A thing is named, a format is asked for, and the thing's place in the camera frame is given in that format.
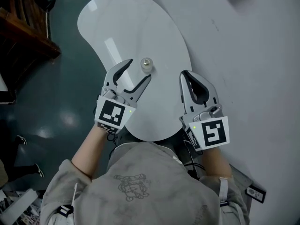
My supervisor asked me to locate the pile of papers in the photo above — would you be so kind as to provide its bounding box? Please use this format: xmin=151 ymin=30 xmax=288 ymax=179
xmin=0 ymin=187 xmax=46 ymax=225

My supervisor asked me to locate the white box with dark edge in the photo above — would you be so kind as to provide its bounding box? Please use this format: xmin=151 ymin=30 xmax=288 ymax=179
xmin=0 ymin=73 xmax=16 ymax=105

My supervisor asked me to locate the person's grey shirt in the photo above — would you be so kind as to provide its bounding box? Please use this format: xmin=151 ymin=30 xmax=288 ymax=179
xmin=40 ymin=141 xmax=250 ymax=225

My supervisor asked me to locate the black box with label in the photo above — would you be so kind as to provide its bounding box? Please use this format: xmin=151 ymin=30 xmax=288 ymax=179
xmin=245 ymin=185 xmax=267 ymax=204

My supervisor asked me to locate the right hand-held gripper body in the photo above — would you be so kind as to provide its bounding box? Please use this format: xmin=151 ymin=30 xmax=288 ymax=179
xmin=179 ymin=104 xmax=231 ymax=152

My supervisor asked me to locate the black cable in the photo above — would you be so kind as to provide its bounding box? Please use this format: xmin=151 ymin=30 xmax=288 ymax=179
xmin=182 ymin=136 xmax=205 ymax=180
xmin=105 ymin=131 xmax=120 ymax=151

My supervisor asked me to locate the person's right forearm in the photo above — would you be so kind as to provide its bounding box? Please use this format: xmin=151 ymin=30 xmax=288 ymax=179
xmin=200 ymin=146 xmax=232 ymax=179

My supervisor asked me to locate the person's left forearm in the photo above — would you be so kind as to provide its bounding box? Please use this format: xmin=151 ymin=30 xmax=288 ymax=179
xmin=71 ymin=125 xmax=118 ymax=180

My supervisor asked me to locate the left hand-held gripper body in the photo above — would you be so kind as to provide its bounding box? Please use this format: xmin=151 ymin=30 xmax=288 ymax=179
xmin=94 ymin=86 xmax=138 ymax=135

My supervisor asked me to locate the white kidney-shaped table top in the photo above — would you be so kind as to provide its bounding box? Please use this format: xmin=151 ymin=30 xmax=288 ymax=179
xmin=77 ymin=0 xmax=193 ymax=142

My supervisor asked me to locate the dark wooden furniture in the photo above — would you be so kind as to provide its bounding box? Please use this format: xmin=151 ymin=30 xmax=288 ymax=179
xmin=0 ymin=0 xmax=62 ymax=103

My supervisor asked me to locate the white strap with black buckle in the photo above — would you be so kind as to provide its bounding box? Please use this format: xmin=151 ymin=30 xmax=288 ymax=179
xmin=218 ymin=176 xmax=230 ymax=207
xmin=57 ymin=183 xmax=79 ymax=218

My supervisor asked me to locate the grey metal plate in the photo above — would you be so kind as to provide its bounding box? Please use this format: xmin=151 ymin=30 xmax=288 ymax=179
xmin=228 ymin=164 xmax=254 ymax=198

